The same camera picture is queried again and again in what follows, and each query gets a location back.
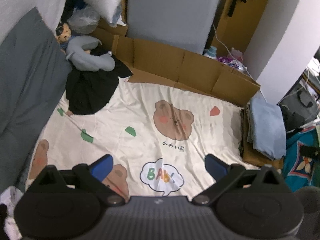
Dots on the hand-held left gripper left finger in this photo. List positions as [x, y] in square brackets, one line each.
[102, 167]

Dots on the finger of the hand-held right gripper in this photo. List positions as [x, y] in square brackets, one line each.
[310, 152]

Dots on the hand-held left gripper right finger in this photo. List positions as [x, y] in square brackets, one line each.
[214, 166]

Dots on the light blue jeans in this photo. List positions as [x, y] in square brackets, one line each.
[268, 127]

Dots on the pale green cloth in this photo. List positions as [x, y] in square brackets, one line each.
[318, 135]

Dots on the teal patterned garment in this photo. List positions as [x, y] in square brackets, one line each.
[297, 170]

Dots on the folded brown garment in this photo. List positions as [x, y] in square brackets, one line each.
[252, 155]

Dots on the black bag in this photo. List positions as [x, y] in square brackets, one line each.
[291, 117]

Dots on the folded dark garment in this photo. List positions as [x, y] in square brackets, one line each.
[242, 130]

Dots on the person's grey trouser leg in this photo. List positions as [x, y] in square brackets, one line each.
[310, 200]

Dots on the cream bear printed bed sheet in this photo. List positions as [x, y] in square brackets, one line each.
[155, 130]

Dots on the black garment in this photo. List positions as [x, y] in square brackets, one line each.
[92, 87]

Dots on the white crumpled cloth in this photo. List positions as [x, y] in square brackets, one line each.
[10, 210]

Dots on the flat brown cardboard sheet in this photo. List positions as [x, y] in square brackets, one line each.
[180, 65]

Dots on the grey neck pillow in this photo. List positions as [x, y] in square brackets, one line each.
[87, 55]

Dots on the pink packet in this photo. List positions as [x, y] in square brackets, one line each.
[237, 55]

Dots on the blue capped detergent bottle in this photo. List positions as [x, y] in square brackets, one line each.
[211, 52]

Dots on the grey blue duvet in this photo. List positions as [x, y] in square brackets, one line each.
[27, 75]

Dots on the small brown plush toy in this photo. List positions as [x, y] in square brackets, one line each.
[63, 34]

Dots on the clear plastic bag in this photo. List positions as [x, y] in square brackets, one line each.
[83, 21]

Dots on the tall cardboard box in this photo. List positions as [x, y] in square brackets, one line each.
[240, 17]

